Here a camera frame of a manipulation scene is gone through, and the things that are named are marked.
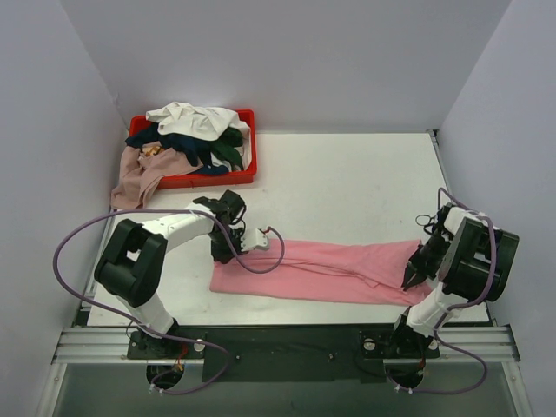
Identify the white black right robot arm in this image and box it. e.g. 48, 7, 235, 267
387, 203, 520, 355

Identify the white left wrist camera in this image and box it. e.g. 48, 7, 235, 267
241, 228, 270, 252

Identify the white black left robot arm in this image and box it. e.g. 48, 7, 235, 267
94, 190, 247, 358

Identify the white t shirt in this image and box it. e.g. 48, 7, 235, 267
145, 102, 251, 142

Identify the dark green t shirt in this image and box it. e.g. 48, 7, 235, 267
209, 127, 244, 170

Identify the pink t shirt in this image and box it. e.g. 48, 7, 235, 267
209, 240, 432, 306

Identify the navy blue t shirt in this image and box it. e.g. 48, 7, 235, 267
125, 123, 230, 176

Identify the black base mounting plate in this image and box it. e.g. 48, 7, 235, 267
127, 324, 440, 384

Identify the beige t shirt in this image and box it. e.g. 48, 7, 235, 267
110, 142, 202, 209

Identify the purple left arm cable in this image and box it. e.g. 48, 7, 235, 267
52, 208, 287, 396

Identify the red plastic bin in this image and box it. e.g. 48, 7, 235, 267
129, 109, 257, 189

